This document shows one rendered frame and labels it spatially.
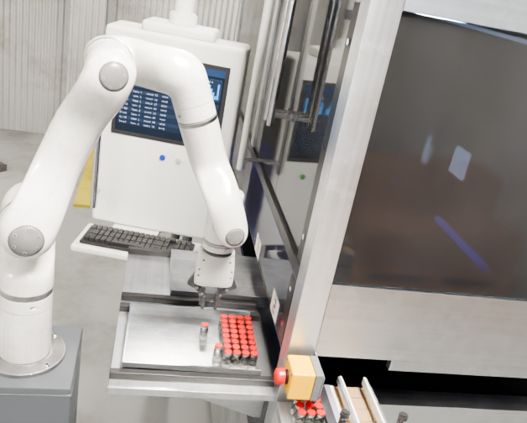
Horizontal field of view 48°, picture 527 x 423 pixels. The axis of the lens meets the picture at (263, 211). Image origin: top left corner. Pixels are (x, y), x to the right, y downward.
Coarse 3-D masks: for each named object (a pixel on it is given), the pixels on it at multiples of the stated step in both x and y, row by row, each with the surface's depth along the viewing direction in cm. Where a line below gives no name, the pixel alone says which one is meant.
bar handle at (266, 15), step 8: (272, 0) 179; (264, 8) 180; (264, 16) 180; (264, 24) 181; (264, 32) 182; (264, 40) 184; (256, 56) 185; (256, 64) 186; (256, 72) 187; (256, 80) 188; (256, 88) 189; (248, 96) 191; (248, 104) 191; (248, 112) 192; (248, 120) 193; (248, 128) 194; (248, 136) 196; (240, 144) 197; (240, 152) 198; (240, 160) 198; (248, 160) 199; (256, 160) 200; (240, 168) 199
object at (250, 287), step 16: (176, 256) 197; (192, 256) 198; (240, 256) 201; (176, 272) 190; (192, 272) 191; (240, 272) 197; (256, 272) 199; (176, 288) 181; (192, 288) 182; (208, 288) 184; (240, 288) 187; (256, 288) 189
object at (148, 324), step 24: (144, 312) 165; (168, 312) 166; (192, 312) 167; (216, 312) 168; (240, 312) 169; (144, 336) 156; (168, 336) 158; (192, 336) 160; (216, 336) 162; (144, 360) 147; (168, 360) 149; (192, 360) 150
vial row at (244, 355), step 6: (240, 318) 163; (240, 324) 161; (240, 330) 158; (240, 336) 156; (246, 336) 156; (240, 342) 154; (246, 342) 154; (240, 348) 154; (246, 348) 151; (246, 354) 149; (240, 360) 150; (246, 360) 150; (240, 366) 151; (246, 366) 151
